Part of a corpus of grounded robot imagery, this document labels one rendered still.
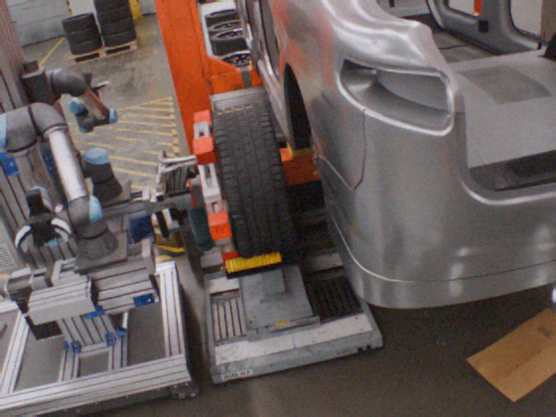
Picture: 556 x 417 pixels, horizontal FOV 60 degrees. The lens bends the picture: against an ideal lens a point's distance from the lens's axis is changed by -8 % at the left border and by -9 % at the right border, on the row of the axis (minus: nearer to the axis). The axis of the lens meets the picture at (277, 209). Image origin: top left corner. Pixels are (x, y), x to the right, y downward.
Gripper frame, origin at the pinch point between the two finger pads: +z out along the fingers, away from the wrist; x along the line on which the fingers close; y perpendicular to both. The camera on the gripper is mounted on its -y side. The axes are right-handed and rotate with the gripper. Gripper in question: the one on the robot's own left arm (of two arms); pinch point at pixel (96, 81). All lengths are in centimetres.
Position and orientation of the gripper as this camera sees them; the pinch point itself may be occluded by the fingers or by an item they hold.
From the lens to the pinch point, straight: 299.2
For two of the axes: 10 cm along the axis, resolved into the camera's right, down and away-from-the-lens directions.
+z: 0.3, -5.2, 8.5
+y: 0.1, 8.5, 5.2
